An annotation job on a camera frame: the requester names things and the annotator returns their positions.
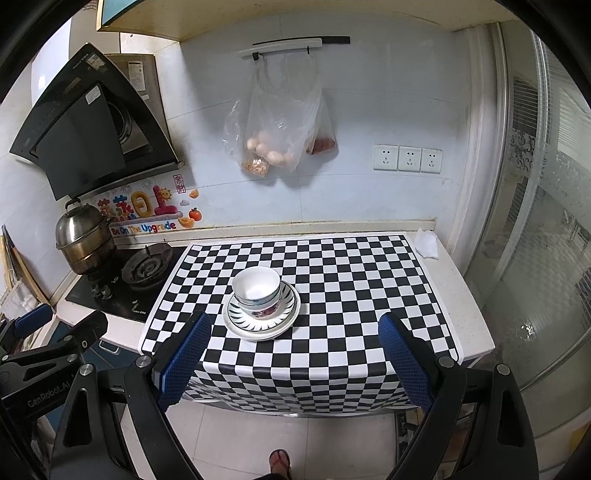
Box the wall hook rail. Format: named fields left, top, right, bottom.
left=239, top=35, right=352, bottom=61

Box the colourful wall sticker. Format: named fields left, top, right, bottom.
left=96, top=173, right=205, bottom=237

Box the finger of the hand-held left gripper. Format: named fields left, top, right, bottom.
left=13, top=304, right=55, bottom=341
left=45, top=311, right=110, bottom=355

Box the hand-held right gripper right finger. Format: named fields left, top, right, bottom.
left=378, top=311, right=541, bottom=480

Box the plastic bag of orange food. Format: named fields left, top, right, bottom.
left=222, top=98, right=278, bottom=179

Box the blue leaf pattern plate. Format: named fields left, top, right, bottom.
left=226, top=281, right=298, bottom=333

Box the stainless steel steamer pot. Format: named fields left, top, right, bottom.
left=55, top=198, right=117, bottom=274

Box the white bowl blue print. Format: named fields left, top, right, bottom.
left=231, top=266, right=282, bottom=308

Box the white paper towel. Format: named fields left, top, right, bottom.
left=414, top=226, right=442, bottom=260

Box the black white checkered tablecloth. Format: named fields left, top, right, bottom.
left=139, top=234, right=464, bottom=414

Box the black range hood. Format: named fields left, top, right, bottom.
left=9, top=43, right=182, bottom=202

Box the plastic bag of eggs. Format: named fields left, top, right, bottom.
left=240, top=59, right=324, bottom=174

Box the sliding glass door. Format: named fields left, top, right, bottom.
left=462, top=21, right=591, bottom=444

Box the gas stove burner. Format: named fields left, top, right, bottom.
left=121, top=246, right=175, bottom=291

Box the person's foot in sandal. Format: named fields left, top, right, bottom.
left=267, top=449, right=293, bottom=480

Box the wall cabinet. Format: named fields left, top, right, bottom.
left=96, top=0, right=513, bottom=45

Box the black glass cooktop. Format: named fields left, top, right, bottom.
left=65, top=244, right=186, bottom=320

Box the plastic bag of red food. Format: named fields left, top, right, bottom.
left=305, top=92, right=339, bottom=157

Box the blue cabinet drawer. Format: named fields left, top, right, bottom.
left=82, top=340, right=126, bottom=371

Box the white wall socket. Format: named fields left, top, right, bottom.
left=420, top=147, right=443, bottom=175
left=372, top=144, right=400, bottom=172
left=398, top=146, right=423, bottom=173

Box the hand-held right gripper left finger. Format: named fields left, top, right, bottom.
left=48, top=311, right=213, bottom=480

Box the white plate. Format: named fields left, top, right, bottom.
left=222, top=295, right=302, bottom=342

